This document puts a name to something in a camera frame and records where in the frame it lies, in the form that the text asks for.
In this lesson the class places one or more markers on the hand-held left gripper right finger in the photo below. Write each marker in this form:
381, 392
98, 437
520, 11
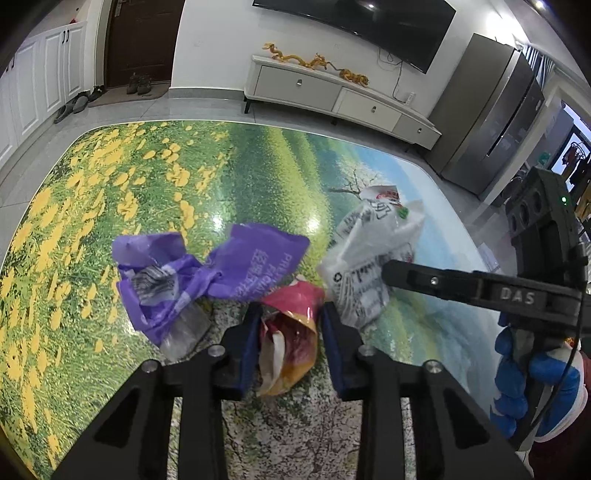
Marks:
333, 346

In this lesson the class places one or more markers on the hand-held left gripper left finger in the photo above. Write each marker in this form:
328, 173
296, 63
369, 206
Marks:
249, 341

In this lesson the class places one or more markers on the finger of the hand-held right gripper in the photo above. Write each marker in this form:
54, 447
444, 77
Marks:
415, 277

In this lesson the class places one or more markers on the red yellow snack packet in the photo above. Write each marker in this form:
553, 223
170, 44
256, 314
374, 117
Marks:
295, 341

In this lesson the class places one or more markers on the white printed plastic bag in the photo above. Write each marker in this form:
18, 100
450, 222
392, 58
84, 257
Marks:
369, 240

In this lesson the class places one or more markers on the person's right hand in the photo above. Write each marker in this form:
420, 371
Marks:
510, 374

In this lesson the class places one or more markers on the purple tissue pack wrapper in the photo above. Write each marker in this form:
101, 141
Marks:
258, 258

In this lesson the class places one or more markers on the hanging clothes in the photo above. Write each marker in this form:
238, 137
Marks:
577, 161

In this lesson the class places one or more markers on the grey double door refrigerator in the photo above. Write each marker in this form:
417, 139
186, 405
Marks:
489, 120

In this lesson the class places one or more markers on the blue white curtain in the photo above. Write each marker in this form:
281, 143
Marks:
538, 64

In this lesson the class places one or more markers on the small golden animal ornament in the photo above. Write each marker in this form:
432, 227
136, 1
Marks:
354, 77

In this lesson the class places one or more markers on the white grey television console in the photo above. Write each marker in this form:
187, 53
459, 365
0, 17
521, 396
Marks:
300, 85

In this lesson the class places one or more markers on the long golden dragon ornament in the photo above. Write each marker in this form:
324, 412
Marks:
295, 58

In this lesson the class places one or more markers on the brown doormat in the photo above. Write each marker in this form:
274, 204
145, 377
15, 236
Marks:
159, 94

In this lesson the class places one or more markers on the black shoe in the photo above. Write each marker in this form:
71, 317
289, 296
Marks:
98, 93

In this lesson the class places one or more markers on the grey slipper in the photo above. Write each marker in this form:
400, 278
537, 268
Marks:
81, 103
63, 114

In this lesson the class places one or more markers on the dark brown entrance door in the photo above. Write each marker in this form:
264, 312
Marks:
143, 41

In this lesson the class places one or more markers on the white lower shoe cabinet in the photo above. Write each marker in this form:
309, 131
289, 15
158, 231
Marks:
32, 87

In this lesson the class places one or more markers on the black wall television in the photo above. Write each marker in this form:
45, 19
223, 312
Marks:
369, 23

